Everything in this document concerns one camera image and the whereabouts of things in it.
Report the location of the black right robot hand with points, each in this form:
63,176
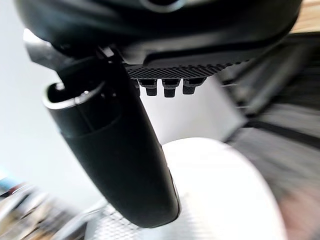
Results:
120,140

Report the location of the silver robot leg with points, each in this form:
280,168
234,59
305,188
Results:
220,180

